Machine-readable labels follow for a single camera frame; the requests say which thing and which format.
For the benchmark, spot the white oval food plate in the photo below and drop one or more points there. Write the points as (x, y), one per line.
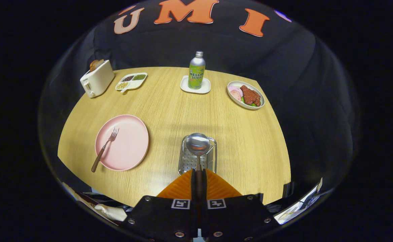
(238, 83)

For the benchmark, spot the yellow beans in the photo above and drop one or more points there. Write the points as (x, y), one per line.
(122, 85)

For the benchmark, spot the white square coaster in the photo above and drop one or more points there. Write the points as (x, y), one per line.
(184, 85)

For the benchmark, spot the red fried meat piece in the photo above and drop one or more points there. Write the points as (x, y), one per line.
(251, 95)

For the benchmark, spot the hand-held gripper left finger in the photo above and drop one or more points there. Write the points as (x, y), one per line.
(193, 191)

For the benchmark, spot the cream white toaster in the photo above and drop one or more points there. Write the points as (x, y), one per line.
(97, 80)

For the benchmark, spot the green leaf garnish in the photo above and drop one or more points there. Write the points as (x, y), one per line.
(252, 105)

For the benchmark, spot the dark brown beans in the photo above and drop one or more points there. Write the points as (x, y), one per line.
(128, 78)

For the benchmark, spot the pink round plate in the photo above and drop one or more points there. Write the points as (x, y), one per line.
(129, 144)

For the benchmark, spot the green beans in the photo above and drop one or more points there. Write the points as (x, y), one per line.
(139, 77)

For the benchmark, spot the green soda bottle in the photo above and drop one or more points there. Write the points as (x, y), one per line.
(196, 74)

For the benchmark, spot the white divided snack dish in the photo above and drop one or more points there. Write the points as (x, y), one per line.
(132, 84)

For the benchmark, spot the brown toast slice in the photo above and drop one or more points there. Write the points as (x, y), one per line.
(100, 63)
(93, 65)

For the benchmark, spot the pink sliced food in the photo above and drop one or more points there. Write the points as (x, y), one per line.
(235, 92)

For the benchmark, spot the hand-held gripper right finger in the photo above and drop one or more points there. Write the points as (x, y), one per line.
(204, 193)

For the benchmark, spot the black backdrop cloth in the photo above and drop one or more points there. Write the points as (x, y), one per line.
(284, 60)

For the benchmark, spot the white cloth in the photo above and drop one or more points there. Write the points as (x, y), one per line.
(112, 212)

